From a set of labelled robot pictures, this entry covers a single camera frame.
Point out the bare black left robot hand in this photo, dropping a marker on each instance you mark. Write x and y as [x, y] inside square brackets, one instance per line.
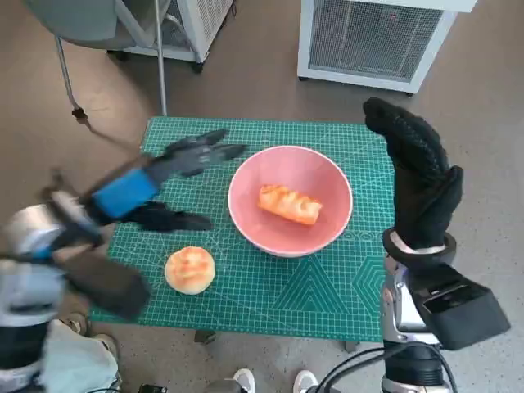
[123, 192]

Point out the black knitted-glove right robot hand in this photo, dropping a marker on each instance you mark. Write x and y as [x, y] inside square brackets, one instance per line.
[421, 184]

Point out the round toy bread bun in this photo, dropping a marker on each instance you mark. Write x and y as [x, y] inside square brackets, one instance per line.
[190, 270]

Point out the pink bowl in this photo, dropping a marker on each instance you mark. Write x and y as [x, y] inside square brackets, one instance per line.
[245, 196]

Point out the long orange toy bread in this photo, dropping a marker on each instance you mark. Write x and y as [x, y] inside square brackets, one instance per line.
[286, 202]

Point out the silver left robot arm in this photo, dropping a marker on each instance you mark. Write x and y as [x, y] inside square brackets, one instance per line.
[28, 233]

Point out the white metal pole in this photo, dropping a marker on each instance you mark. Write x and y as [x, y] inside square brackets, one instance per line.
[161, 61]

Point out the person's beige shoe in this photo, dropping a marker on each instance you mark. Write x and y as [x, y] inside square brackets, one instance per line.
[75, 323]

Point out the white mesh-front cabinet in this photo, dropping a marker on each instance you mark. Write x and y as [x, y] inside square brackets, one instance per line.
[368, 37]

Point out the green cutting mat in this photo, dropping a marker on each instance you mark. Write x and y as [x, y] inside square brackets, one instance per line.
[254, 294]

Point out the person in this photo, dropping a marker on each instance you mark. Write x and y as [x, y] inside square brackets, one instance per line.
[78, 364]

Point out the grey office chair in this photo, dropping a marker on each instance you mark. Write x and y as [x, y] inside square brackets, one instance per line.
[73, 20]

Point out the white louvred cabinet on casters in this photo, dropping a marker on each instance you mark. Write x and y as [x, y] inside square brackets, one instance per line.
[204, 24]

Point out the white robot left foot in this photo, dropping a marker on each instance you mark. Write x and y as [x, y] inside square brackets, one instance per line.
[245, 378]

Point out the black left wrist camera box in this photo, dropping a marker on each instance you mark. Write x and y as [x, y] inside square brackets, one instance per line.
[110, 286]

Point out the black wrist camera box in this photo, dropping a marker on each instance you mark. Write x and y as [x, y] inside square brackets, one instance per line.
[462, 311]
[110, 286]

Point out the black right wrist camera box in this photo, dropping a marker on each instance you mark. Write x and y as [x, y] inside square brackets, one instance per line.
[462, 311]

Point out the grey table leg bracket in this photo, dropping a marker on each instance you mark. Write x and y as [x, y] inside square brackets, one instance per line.
[351, 345]
[204, 337]

